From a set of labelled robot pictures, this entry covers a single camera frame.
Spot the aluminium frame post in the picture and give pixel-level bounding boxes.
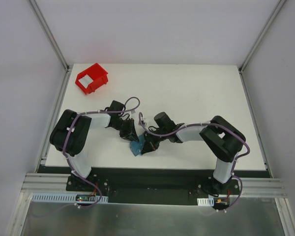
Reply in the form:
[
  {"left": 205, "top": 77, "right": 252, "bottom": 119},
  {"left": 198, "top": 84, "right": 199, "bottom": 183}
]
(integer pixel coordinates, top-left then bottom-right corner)
[
  {"left": 27, "top": 0, "right": 70, "bottom": 72},
  {"left": 238, "top": 0, "right": 288, "bottom": 74}
]

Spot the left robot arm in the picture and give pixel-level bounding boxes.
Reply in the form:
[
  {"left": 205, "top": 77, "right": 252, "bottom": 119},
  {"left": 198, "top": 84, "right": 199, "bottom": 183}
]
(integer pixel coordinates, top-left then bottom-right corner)
[{"left": 49, "top": 97, "right": 140, "bottom": 191}]

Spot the aluminium front rail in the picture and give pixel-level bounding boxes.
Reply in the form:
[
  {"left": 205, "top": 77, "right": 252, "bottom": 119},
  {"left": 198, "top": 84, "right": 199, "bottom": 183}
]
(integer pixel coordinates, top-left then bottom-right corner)
[{"left": 21, "top": 173, "right": 287, "bottom": 198}]

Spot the white cable duct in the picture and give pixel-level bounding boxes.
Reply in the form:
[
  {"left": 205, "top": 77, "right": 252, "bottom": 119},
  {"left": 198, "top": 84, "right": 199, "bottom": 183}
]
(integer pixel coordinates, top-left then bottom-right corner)
[
  {"left": 197, "top": 198, "right": 214, "bottom": 207},
  {"left": 31, "top": 193, "right": 108, "bottom": 204}
]

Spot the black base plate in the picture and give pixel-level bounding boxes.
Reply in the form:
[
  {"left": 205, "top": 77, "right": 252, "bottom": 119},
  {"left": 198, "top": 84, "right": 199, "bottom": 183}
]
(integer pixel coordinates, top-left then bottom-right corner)
[{"left": 38, "top": 166, "right": 244, "bottom": 205}]

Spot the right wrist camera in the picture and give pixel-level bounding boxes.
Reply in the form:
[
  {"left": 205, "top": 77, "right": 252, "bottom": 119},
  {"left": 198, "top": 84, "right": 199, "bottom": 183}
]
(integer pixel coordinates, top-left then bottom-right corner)
[{"left": 139, "top": 118, "right": 147, "bottom": 128}]

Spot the blue leather card holder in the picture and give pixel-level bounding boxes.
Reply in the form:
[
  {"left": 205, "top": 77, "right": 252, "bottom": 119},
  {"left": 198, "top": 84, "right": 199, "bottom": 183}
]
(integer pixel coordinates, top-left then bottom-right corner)
[{"left": 129, "top": 135, "right": 145, "bottom": 156}]

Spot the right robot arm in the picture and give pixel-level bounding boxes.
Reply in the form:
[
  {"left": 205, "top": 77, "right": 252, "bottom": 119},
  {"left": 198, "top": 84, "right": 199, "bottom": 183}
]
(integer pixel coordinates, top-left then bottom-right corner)
[{"left": 130, "top": 112, "right": 247, "bottom": 196}]

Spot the red plastic bin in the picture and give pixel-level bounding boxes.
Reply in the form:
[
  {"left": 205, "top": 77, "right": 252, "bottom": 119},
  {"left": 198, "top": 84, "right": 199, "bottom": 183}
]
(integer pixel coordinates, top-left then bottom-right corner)
[{"left": 75, "top": 63, "right": 108, "bottom": 95}]

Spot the right aluminium frame post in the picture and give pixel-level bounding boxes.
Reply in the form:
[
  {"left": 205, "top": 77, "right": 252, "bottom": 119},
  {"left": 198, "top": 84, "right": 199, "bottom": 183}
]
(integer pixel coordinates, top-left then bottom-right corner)
[{"left": 238, "top": 0, "right": 288, "bottom": 74}]

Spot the left aluminium frame post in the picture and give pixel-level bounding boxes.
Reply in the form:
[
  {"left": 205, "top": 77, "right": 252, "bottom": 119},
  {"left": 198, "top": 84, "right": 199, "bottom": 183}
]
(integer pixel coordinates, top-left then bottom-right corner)
[{"left": 27, "top": 0, "right": 70, "bottom": 72}]

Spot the right white cable duct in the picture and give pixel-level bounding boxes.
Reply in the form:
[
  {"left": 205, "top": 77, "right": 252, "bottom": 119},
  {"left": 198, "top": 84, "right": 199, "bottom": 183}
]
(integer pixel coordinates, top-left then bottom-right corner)
[{"left": 197, "top": 198, "right": 214, "bottom": 207}]

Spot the left white cable duct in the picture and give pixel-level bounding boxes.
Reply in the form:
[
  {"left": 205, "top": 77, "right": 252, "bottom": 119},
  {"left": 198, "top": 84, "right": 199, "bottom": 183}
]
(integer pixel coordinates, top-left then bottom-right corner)
[{"left": 31, "top": 193, "right": 108, "bottom": 204}]

